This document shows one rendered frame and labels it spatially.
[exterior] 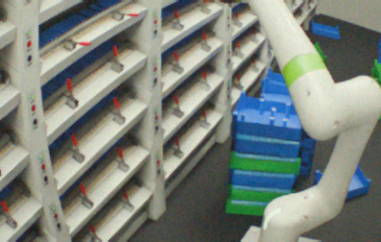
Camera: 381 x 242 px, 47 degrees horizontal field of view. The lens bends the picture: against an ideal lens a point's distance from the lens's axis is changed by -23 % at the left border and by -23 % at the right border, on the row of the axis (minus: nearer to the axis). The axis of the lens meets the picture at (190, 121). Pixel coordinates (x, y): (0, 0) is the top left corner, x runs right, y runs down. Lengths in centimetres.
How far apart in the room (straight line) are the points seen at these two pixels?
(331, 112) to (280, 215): 39
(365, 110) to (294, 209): 38
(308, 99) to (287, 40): 14
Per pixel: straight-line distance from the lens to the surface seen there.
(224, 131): 275
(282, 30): 115
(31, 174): 144
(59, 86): 160
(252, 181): 218
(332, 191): 139
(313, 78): 109
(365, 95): 116
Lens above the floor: 146
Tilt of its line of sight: 29 degrees down
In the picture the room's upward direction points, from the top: straight up
